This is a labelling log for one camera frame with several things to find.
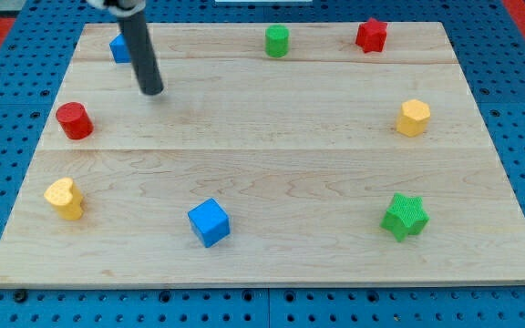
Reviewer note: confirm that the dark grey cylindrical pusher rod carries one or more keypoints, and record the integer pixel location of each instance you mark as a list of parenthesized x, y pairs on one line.
[(141, 53)]

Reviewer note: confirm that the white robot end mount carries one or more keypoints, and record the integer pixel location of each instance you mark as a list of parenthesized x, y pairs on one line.
[(119, 8)]

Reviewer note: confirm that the blue block behind rod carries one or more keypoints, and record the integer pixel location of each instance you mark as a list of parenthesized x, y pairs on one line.
[(119, 49)]

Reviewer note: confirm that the red cylinder block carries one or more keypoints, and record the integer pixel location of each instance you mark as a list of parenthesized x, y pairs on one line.
[(74, 120)]

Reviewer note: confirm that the green cylinder block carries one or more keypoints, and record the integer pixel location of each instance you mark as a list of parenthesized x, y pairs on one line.
[(277, 41)]

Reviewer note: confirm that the yellow heart block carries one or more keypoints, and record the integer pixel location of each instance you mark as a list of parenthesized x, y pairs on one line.
[(65, 198)]

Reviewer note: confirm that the wooden board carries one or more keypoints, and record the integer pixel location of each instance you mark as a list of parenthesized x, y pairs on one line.
[(301, 152)]

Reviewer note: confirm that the blue cube block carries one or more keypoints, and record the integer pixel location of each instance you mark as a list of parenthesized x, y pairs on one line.
[(209, 222)]

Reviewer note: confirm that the red star block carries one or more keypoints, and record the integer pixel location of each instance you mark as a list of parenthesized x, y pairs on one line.
[(371, 35)]

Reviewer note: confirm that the yellow hexagon block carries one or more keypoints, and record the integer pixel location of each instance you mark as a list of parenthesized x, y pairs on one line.
[(413, 117)]

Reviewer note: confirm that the green star block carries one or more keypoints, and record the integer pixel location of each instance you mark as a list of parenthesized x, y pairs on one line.
[(404, 216)]

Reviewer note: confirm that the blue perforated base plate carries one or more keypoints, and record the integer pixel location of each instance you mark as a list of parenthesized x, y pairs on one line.
[(488, 38)]

